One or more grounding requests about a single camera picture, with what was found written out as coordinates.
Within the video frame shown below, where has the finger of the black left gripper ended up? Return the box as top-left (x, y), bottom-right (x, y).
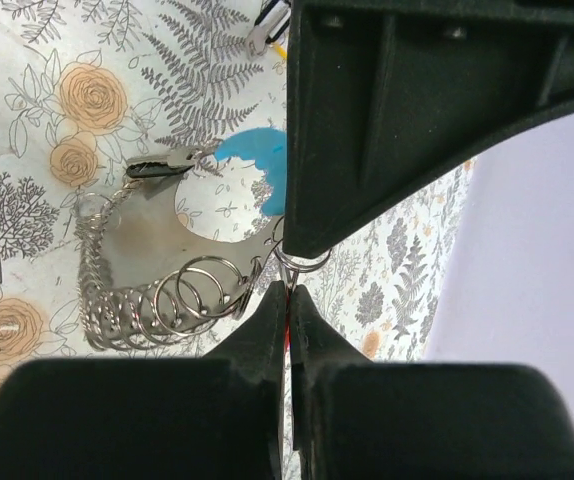
top-left (283, 1), bottom-right (574, 258)

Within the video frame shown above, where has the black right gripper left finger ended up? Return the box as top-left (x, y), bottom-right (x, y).
top-left (0, 282), bottom-right (286, 479)

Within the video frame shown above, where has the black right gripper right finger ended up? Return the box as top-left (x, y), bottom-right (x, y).
top-left (289, 286), bottom-right (574, 479)

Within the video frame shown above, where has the floral patterned tablecloth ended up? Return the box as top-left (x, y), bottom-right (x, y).
top-left (0, 1), bottom-right (475, 386)

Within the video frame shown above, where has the blue key tag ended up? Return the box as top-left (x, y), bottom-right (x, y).
top-left (214, 127), bottom-right (287, 216)

